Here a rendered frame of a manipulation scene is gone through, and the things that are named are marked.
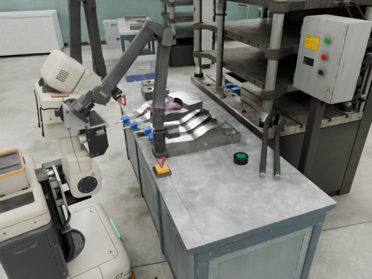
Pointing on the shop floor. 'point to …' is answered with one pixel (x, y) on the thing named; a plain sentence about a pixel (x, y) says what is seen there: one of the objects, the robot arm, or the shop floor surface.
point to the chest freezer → (29, 32)
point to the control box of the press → (327, 70)
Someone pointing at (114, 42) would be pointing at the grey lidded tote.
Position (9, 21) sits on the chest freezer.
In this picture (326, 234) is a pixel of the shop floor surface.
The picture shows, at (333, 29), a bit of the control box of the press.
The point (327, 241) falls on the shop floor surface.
